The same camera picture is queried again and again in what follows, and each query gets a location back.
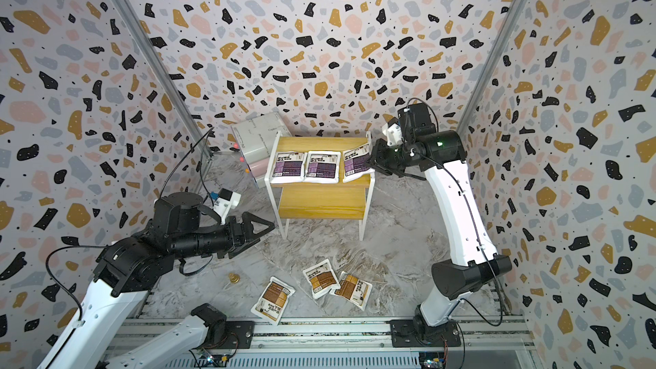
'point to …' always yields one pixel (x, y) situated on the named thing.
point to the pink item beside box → (259, 168)
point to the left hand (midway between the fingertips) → (268, 232)
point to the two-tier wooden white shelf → (305, 202)
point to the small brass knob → (234, 278)
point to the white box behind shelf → (256, 136)
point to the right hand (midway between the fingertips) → (363, 162)
